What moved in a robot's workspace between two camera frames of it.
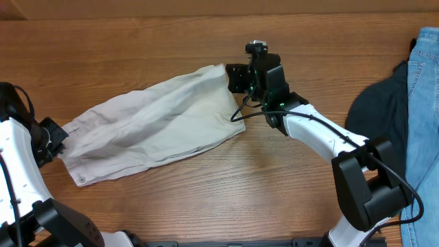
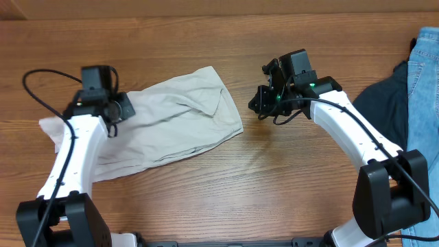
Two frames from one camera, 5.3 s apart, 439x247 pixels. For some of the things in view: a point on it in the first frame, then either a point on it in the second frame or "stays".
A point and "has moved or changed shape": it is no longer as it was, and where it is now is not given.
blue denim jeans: (422, 136) stays
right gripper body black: (238, 77) -> (260, 99)
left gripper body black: (49, 138) -> (125, 106)
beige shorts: (192, 108) has moved or changed shape
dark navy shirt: (378, 110) stays
